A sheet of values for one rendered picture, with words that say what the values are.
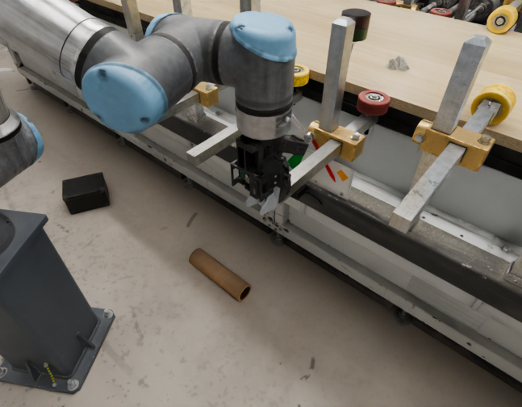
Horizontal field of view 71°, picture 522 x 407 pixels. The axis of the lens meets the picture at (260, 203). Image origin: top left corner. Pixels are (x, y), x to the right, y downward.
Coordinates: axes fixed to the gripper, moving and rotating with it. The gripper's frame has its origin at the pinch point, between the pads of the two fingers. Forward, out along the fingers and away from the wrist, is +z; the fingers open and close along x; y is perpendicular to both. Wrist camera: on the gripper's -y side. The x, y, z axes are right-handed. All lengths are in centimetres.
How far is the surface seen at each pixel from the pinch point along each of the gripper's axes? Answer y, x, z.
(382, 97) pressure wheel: -43.5, 1.8, -7.8
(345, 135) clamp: -27.1, 1.2, -4.4
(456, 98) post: -25.7, 21.5, -21.5
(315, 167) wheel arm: -14.2, 1.6, -2.6
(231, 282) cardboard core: -16, -32, 75
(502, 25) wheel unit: -111, 11, -10
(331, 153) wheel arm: -20.8, 1.6, -2.6
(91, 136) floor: -43, -184, 83
